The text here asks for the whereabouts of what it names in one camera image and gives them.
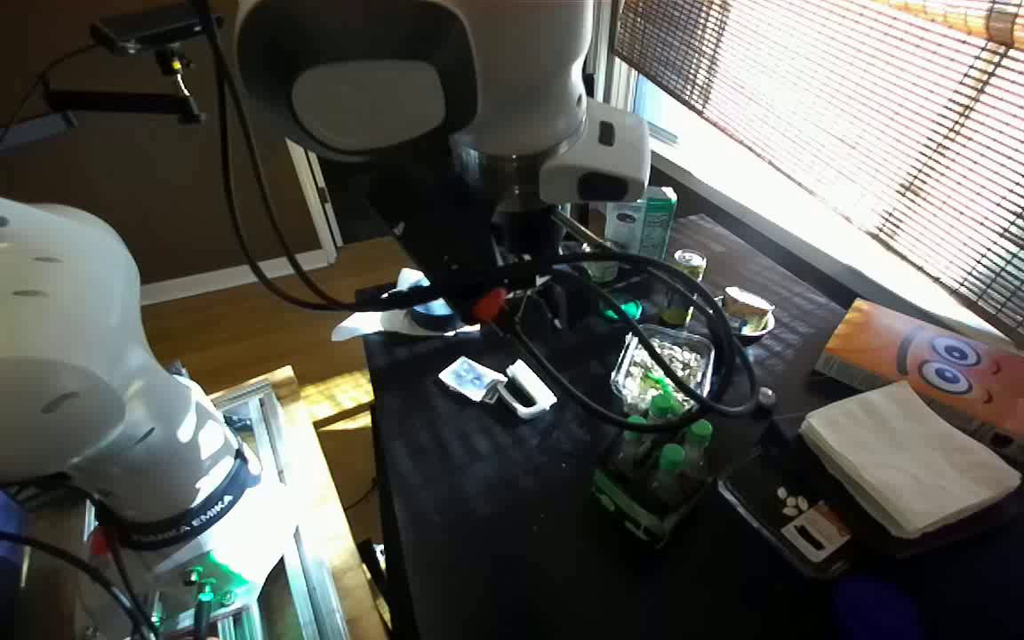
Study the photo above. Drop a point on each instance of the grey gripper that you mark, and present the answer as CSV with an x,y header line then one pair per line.
x,y
533,238

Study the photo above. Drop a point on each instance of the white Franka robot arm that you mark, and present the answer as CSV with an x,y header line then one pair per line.
x,y
36,356

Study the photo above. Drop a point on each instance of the white and green carton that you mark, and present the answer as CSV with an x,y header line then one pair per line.
x,y
656,214

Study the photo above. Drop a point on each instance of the blue playing card pack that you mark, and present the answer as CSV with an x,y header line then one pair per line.
x,y
471,379

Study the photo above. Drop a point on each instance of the clear container with white pieces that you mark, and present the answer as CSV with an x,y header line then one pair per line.
x,y
662,361

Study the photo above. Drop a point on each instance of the green capped bottle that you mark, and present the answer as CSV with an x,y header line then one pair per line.
x,y
662,412
671,463
634,454
700,435

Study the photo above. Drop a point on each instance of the white cup on saucer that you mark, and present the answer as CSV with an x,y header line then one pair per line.
x,y
748,312

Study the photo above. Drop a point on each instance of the small black knob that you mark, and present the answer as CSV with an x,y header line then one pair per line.
x,y
767,399

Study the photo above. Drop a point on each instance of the black bottle rack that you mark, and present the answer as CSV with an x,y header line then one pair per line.
x,y
643,517

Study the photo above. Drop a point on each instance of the black scale with white label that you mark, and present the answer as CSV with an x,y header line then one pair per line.
x,y
780,498

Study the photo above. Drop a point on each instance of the large bamboo window blind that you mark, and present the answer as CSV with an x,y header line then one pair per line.
x,y
892,118

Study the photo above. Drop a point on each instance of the white napkin stack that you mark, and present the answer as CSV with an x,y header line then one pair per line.
x,y
908,457

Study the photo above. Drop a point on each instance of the orange book with eyes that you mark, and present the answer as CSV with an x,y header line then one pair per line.
x,y
963,376

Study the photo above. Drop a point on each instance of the black camera on mount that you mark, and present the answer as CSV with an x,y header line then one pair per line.
x,y
140,33

